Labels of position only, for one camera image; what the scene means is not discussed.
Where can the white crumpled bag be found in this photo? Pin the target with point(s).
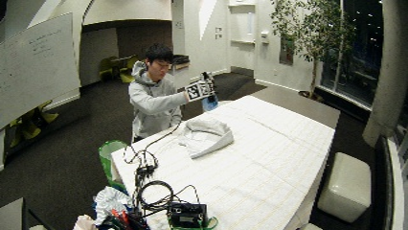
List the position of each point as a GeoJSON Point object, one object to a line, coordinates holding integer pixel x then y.
{"type": "Point", "coordinates": [111, 202]}

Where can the yellow-green chair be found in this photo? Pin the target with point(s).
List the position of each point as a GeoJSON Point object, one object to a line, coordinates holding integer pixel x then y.
{"type": "Point", "coordinates": [34, 123]}
{"type": "Point", "coordinates": [110, 66]}
{"type": "Point", "coordinates": [130, 72]}

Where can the blue object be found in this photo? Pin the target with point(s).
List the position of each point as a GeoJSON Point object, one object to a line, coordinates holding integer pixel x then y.
{"type": "Point", "coordinates": [211, 104]}

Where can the red pens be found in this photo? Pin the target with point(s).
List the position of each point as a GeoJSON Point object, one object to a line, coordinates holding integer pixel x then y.
{"type": "Point", "coordinates": [119, 216]}

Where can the white marker cube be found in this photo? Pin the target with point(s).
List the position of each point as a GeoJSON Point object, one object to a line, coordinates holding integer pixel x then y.
{"type": "Point", "coordinates": [196, 90]}

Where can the white quilted table cover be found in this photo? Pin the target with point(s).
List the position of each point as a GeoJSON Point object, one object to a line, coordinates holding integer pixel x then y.
{"type": "Point", "coordinates": [256, 153]}

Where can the black electronic box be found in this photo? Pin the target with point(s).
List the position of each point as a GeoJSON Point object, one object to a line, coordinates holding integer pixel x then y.
{"type": "Point", "coordinates": [187, 214]}

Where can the white whiteboard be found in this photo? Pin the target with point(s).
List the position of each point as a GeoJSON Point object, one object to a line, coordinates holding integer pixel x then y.
{"type": "Point", "coordinates": [37, 67]}

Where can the grey round column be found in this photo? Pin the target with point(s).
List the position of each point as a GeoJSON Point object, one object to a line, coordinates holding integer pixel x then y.
{"type": "Point", "coordinates": [389, 70]}

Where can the green chair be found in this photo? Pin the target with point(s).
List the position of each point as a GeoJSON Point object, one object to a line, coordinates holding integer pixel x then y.
{"type": "Point", "coordinates": [110, 159]}

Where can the potted indoor tree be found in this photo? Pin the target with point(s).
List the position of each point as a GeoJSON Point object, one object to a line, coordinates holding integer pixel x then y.
{"type": "Point", "coordinates": [313, 35]}

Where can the white ottoman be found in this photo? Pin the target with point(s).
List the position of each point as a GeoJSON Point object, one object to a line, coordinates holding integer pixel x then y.
{"type": "Point", "coordinates": [346, 187]}

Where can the dark window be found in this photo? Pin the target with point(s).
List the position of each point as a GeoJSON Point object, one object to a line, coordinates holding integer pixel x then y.
{"type": "Point", "coordinates": [353, 48]}

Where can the black counter unit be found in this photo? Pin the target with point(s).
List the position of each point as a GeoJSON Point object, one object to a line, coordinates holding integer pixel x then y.
{"type": "Point", "coordinates": [181, 60]}

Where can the white folded garment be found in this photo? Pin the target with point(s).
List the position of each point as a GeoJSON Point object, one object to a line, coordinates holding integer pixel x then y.
{"type": "Point", "coordinates": [208, 135]}

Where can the the person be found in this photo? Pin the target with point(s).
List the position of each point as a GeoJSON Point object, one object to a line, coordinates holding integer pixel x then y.
{"type": "Point", "coordinates": [155, 105]}

